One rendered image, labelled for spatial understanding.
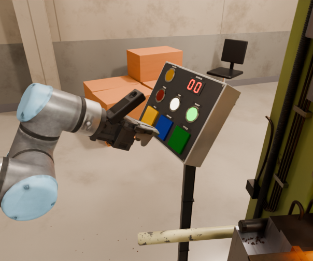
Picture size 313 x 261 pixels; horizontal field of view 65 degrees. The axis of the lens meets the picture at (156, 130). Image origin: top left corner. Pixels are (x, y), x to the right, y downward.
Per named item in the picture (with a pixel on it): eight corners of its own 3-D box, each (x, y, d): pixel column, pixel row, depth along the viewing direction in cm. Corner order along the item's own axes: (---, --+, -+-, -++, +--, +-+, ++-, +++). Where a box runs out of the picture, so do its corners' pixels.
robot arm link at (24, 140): (-1, 184, 52) (18, 134, 49) (3, 156, 62) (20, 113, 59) (45, 190, 58) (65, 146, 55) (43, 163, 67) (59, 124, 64)
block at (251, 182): (252, 199, 90) (254, 190, 88) (245, 188, 95) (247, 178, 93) (259, 198, 90) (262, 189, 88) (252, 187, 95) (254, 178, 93)
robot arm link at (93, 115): (79, 92, 63) (90, 105, 56) (96, 98, 66) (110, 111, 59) (67, 124, 65) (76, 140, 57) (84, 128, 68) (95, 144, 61)
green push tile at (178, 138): (179, 154, 79) (189, 134, 78) (166, 143, 85) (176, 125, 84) (183, 155, 80) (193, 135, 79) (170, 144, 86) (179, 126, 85)
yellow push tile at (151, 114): (149, 129, 95) (157, 112, 93) (140, 121, 101) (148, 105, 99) (152, 130, 96) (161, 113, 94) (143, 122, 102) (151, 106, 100)
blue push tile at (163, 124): (162, 140, 87) (172, 122, 86) (152, 132, 93) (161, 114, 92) (166, 141, 88) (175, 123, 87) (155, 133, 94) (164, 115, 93)
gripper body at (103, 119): (120, 140, 75) (83, 130, 67) (132, 114, 73) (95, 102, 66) (131, 151, 69) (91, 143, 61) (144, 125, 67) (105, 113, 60)
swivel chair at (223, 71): (228, 92, 416) (236, 38, 375) (247, 104, 370) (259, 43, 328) (198, 95, 402) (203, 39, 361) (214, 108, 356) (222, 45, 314)
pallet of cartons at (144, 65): (175, 97, 395) (178, 44, 356) (212, 128, 304) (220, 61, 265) (82, 110, 351) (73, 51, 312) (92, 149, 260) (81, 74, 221)
